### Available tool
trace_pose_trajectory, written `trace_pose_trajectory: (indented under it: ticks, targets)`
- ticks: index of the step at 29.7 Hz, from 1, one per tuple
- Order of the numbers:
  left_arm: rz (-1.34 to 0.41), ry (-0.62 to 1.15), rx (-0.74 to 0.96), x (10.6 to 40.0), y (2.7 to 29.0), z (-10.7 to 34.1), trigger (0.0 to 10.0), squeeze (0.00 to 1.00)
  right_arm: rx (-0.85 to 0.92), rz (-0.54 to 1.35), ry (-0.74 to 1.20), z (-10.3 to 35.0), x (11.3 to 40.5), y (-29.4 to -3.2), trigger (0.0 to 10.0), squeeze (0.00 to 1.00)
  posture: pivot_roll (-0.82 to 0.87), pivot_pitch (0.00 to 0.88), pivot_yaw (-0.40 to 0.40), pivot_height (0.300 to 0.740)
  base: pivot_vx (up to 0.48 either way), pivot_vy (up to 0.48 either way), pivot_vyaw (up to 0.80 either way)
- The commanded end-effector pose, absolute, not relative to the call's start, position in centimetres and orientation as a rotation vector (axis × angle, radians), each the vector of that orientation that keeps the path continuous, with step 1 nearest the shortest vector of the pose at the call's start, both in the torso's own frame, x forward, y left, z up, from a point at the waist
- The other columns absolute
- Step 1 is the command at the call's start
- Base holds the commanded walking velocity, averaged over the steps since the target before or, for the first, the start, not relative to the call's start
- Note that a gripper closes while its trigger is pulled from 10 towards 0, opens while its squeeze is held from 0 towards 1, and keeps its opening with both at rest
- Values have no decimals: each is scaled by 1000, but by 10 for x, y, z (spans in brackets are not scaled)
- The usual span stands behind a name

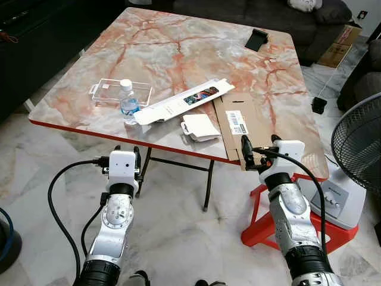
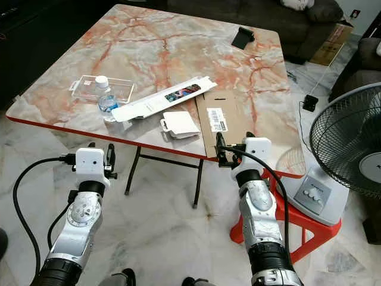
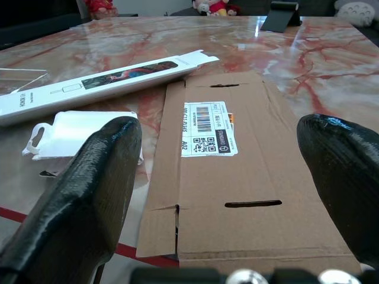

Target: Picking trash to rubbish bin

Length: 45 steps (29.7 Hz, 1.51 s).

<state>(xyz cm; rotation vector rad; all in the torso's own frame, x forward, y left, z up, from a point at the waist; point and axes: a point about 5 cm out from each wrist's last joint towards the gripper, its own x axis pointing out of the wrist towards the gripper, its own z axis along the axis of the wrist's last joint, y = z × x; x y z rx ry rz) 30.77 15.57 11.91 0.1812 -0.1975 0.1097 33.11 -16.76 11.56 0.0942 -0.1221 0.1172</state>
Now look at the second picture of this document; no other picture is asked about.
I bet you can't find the white plush toy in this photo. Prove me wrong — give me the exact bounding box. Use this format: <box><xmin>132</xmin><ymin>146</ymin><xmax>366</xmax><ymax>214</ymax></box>
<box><xmin>280</xmin><ymin>0</ymin><xmax>315</xmax><ymax>11</ymax></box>

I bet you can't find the small white package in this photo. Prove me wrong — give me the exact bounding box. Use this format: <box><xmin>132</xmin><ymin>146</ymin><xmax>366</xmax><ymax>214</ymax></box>
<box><xmin>160</xmin><ymin>111</ymin><xmax>201</xmax><ymax>140</ymax></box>

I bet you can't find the clear plastic tray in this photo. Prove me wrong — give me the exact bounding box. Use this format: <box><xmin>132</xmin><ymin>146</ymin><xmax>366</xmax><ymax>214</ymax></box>
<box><xmin>70</xmin><ymin>76</ymin><xmax>135</xmax><ymax>106</ymax></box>

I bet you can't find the small water bottle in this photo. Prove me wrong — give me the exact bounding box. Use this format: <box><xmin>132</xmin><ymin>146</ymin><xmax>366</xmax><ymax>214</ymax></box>
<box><xmin>95</xmin><ymin>76</ymin><xmax>118</xmax><ymax>122</ymax></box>

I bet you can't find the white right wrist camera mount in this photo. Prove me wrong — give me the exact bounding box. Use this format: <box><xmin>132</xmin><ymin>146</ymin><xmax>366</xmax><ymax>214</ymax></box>
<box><xmin>238</xmin><ymin>137</ymin><xmax>274</xmax><ymax>173</ymax></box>

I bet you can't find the white standing fan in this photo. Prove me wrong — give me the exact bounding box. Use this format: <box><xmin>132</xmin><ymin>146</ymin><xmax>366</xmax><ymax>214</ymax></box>
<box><xmin>279</xmin><ymin>83</ymin><xmax>381</xmax><ymax>226</ymax></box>

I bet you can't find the black low cabinet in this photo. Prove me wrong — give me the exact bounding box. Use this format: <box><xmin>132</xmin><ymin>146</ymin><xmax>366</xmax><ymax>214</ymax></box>
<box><xmin>0</xmin><ymin>0</ymin><xmax>114</xmax><ymax>105</ymax></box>

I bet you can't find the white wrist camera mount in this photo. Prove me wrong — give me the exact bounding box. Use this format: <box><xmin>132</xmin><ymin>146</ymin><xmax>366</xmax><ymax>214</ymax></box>
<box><xmin>238</xmin><ymin>137</ymin><xmax>274</xmax><ymax>173</ymax></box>
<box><xmin>74</xmin><ymin>147</ymin><xmax>109</xmax><ymax>179</ymax></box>

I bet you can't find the marble top folding table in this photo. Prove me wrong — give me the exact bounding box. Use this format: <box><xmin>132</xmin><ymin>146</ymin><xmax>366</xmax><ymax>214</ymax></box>
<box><xmin>6</xmin><ymin>5</ymin><xmax>305</xmax><ymax>209</ymax></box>

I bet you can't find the black round base blue hose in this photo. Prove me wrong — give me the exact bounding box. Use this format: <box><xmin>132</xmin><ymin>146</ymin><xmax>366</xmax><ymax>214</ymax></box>
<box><xmin>0</xmin><ymin>223</ymin><xmax>8</xmax><ymax>260</ymax></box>

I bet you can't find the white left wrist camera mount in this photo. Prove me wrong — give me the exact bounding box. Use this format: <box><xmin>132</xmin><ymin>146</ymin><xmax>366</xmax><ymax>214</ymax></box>
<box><xmin>74</xmin><ymin>147</ymin><xmax>109</xmax><ymax>179</ymax></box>

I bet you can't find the red plastic stool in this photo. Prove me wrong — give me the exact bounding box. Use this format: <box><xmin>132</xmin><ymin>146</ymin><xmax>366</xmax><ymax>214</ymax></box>
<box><xmin>230</xmin><ymin>173</ymin><xmax>343</xmax><ymax>263</ymax></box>

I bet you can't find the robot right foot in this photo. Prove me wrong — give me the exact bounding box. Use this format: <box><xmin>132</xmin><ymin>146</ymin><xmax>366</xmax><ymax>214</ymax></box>
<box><xmin>182</xmin><ymin>277</ymin><xmax>209</xmax><ymax>286</ymax></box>

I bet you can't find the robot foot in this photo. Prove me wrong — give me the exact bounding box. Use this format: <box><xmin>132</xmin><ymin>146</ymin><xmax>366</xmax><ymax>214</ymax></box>
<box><xmin>182</xmin><ymin>277</ymin><xmax>209</xmax><ymax>286</ymax></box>
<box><xmin>98</xmin><ymin>269</ymin><xmax>136</xmax><ymax>286</ymax></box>

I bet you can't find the dark armchair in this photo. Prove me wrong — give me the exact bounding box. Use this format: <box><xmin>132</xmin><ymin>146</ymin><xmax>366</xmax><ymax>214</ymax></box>
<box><xmin>329</xmin><ymin>37</ymin><xmax>381</xmax><ymax>102</ymax></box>

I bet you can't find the flat brown cardboard sheet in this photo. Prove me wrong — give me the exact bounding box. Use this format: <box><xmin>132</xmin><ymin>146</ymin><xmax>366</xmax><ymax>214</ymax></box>
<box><xmin>195</xmin><ymin>91</ymin><xmax>260</xmax><ymax>158</ymax></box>

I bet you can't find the long white product box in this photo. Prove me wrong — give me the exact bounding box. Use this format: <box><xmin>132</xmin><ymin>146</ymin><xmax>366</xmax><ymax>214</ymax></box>
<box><xmin>111</xmin><ymin>76</ymin><xmax>218</xmax><ymax>123</ymax></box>

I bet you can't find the black power adapter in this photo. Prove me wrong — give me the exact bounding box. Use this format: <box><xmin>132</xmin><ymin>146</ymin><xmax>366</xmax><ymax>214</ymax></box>
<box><xmin>302</xmin><ymin>95</ymin><xmax>319</xmax><ymax>112</ymax></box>

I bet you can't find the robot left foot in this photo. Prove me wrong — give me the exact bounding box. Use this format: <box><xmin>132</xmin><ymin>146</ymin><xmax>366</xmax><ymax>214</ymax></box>
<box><xmin>98</xmin><ymin>269</ymin><xmax>136</xmax><ymax>286</ymax></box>

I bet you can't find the brown cardboard box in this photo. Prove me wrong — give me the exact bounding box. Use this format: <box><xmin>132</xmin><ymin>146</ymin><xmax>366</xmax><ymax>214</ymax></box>
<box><xmin>310</xmin><ymin>23</ymin><xmax>354</xmax><ymax>66</ymax></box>

